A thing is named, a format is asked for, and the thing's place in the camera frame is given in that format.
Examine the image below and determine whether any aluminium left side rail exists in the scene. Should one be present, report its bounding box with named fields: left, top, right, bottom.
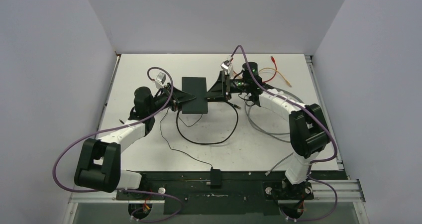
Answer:
left=84, top=51, right=118, bottom=139

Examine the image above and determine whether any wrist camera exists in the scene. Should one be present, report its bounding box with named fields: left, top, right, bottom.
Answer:
left=154, top=72, right=166, bottom=89
left=220, top=60, right=234, bottom=76

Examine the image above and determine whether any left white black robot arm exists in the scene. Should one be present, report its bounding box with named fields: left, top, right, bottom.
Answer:
left=74, top=84, right=197, bottom=200

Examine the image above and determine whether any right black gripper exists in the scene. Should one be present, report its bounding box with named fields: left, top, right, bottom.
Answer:
left=204, top=71, right=249, bottom=103

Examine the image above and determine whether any aluminium rail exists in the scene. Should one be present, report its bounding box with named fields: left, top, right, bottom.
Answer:
left=84, top=51, right=118, bottom=139
left=69, top=180, right=365, bottom=204
left=304, top=54, right=344, bottom=170

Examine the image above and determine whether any grey ethernet cable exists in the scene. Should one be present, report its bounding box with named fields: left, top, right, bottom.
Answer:
left=244, top=88, right=306, bottom=177

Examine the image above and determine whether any dark grey network switch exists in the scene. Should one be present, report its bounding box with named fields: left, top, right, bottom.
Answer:
left=182, top=77, right=208, bottom=114

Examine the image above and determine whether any aluminium front rail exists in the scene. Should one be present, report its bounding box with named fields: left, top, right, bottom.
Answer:
left=69, top=180, right=365, bottom=204

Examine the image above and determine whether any black power adapter box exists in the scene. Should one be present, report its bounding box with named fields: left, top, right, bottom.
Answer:
left=207, top=168, right=222, bottom=189

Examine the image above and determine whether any aluminium right side rail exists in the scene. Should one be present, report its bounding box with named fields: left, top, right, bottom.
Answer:
left=304, top=54, right=344, bottom=170

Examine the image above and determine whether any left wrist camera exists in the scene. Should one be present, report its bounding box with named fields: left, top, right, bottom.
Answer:
left=154, top=72, right=166, bottom=89

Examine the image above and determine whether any thick black ethernet cable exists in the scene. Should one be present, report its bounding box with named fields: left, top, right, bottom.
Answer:
left=176, top=101, right=242, bottom=146

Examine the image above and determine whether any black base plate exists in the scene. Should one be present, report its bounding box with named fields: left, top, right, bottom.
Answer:
left=116, top=171, right=314, bottom=216

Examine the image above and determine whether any red ethernet cable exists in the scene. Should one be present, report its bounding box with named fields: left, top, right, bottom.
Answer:
left=262, top=55, right=281, bottom=83

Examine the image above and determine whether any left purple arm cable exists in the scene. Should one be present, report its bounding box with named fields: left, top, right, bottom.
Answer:
left=52, top=67, right=184, bottom=223

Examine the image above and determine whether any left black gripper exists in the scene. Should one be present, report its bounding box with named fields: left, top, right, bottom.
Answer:
left=147, top=83, right=196, bottom=114

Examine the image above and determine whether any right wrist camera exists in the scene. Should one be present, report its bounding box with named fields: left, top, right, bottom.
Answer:
left=220, top=60, right=234, bottom=76

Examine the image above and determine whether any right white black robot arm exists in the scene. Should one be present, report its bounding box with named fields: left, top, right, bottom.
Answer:
left=205, top=60, right=332, bottom=198

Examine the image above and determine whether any yellow ethernet cable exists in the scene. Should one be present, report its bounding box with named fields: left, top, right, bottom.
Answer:
left=232, top=67, right=293, bottom=87

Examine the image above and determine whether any thin black power cable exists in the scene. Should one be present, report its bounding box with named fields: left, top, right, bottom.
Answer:
left=159, top=109, right=215, bottom=170

